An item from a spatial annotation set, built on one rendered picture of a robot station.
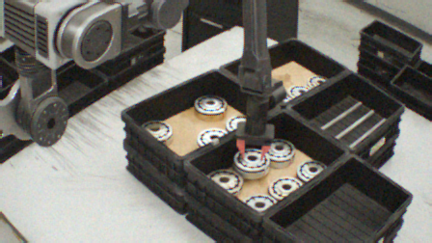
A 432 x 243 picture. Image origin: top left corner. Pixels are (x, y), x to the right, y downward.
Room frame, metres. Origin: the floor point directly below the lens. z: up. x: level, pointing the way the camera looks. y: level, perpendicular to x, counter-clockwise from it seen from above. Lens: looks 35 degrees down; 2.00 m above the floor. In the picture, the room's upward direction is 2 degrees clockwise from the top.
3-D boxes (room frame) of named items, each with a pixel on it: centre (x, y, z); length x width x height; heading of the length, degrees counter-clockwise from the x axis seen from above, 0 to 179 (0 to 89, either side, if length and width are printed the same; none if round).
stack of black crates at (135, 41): (2.70, 0.50, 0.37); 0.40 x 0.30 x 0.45; 141
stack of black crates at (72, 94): (2.39, 0.75, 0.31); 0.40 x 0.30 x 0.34; 141
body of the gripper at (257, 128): (1.41, -0.11, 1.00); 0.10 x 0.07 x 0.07; 87
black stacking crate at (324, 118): (1.63, -0.45, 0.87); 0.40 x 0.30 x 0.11; 134
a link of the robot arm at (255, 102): (1.41, -0.11, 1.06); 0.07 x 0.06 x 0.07; 141
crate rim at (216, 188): (1.35, -0.16, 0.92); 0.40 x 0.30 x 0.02; 134
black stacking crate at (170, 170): (1.57, 0.05, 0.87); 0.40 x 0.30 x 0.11; 134
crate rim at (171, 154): (1.57, 0.05, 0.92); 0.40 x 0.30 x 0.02; 134
